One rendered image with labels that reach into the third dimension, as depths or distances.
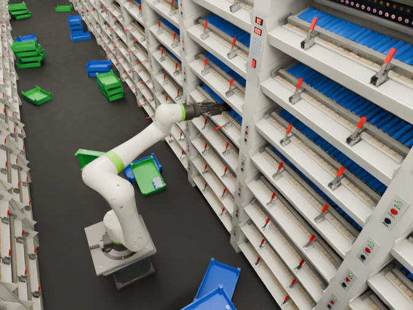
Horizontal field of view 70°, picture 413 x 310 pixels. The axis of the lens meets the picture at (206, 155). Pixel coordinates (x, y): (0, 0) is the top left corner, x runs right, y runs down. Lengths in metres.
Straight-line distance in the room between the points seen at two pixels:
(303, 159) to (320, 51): 0.41
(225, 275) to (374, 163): 1.38
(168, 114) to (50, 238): 1.42
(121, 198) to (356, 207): 0.90
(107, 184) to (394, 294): 1.12
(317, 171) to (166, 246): 1.36
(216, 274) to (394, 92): 1.58
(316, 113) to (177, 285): 1.43
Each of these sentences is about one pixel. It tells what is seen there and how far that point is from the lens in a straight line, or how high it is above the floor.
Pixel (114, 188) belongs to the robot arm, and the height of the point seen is 0.95.
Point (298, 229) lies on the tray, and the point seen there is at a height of 0.72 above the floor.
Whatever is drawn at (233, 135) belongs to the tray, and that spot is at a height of 0.91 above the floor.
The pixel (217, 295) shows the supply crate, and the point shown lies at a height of 0.40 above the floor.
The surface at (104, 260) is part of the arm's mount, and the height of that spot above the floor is 0.30.
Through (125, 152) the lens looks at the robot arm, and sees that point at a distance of 1.47.
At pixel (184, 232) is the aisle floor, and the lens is 2.27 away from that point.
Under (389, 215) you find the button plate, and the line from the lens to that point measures 1.00.
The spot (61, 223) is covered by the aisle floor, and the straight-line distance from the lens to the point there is 2.55.
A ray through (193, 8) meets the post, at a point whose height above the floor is 1.40.
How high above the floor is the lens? 1.88
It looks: 42 degrees down
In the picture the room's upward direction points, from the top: straight up
